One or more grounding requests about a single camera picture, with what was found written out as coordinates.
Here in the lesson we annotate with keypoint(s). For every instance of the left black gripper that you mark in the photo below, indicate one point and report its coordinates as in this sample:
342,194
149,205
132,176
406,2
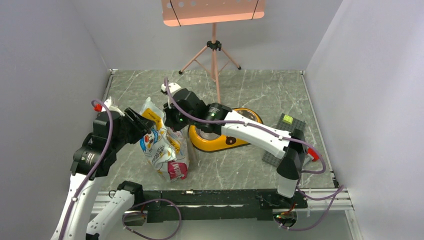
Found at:
142,125

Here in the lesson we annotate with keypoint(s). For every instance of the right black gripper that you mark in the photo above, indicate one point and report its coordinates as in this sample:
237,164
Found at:
170,121

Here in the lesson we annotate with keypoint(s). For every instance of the pet food bag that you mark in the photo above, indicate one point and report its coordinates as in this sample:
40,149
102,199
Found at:
165,150

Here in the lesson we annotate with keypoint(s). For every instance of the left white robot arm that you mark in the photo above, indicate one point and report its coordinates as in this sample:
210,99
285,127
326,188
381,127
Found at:
112,130

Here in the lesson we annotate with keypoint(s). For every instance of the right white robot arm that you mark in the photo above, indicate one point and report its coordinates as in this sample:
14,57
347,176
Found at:
184,108

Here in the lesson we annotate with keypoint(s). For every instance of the yellow double pet bowl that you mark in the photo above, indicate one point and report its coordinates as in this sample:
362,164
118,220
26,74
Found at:
211,142

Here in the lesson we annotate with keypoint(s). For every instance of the pink music stand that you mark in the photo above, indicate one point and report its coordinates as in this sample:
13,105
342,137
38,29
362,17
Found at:
180,13

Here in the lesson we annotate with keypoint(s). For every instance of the green building brick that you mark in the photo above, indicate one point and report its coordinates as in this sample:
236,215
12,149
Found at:
288,119

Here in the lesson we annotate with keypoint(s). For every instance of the red grey toy tool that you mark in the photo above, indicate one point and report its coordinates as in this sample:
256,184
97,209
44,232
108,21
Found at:
310,156

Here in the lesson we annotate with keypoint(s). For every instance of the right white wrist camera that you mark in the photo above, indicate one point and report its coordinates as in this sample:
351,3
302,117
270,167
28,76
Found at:
170,89

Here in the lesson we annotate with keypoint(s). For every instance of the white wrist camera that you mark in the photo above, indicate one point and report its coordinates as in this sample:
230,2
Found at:
109,103
170,89

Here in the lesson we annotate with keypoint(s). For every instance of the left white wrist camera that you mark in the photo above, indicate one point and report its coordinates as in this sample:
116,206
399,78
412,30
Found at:
109,103

